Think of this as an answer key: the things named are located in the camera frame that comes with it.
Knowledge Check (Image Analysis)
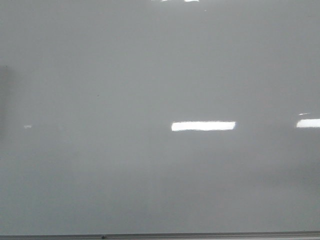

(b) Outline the white whiteboard with aluminium frame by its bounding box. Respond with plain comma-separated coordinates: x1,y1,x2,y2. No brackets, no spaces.
0,0,320,235

